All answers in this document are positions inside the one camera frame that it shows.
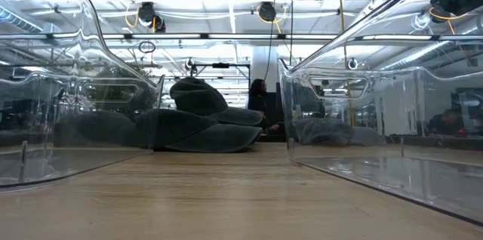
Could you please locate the dark grey baseball cap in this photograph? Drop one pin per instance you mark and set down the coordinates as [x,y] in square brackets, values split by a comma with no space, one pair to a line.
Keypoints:
[196,134]
[196,96]
[94,128]

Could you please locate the blue-grey baseball cap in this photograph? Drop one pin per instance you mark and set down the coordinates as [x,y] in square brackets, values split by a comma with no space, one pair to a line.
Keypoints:
[324,130]

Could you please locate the clear plastic bin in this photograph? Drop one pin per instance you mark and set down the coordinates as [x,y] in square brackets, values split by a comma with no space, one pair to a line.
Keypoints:
[37,164]
[415,179]

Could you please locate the long ceiling light strip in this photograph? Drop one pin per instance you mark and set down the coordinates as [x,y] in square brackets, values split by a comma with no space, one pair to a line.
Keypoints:
[241,36]

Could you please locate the person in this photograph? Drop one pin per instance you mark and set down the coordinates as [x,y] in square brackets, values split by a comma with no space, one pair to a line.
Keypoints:
[257,98]

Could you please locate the black metal rig frame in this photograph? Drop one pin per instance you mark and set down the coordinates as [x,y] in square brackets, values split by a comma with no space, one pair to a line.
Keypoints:
[220,65]

